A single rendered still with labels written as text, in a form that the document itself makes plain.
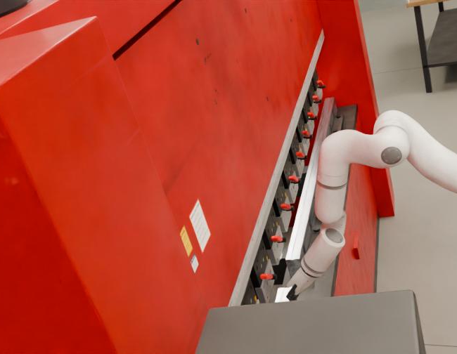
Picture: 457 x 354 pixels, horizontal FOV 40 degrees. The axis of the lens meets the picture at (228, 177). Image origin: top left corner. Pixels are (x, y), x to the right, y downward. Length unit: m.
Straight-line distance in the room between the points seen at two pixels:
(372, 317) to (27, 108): 0.43
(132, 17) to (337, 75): 2.74
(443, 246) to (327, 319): 3.40
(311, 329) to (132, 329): 0.22
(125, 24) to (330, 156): 0.75
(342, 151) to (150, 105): 0.63
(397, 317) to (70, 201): 0.37
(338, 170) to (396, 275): 2.17
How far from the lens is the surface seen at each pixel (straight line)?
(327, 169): 1.81
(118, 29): 1.29
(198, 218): 1.55
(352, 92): 4.02
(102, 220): 0.74
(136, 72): 1.36
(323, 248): 1.97
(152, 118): 1.39
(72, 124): 0.72
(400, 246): 4.16
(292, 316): 0.74
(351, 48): 3.93
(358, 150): 1.75
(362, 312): 0.72
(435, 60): 6.24
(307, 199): 2.91
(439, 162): 1.80
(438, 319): 3.60
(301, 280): 2.06
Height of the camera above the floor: 2.42
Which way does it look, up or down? 26 degrees down
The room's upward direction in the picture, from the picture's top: 18 degrees counter-clockwise
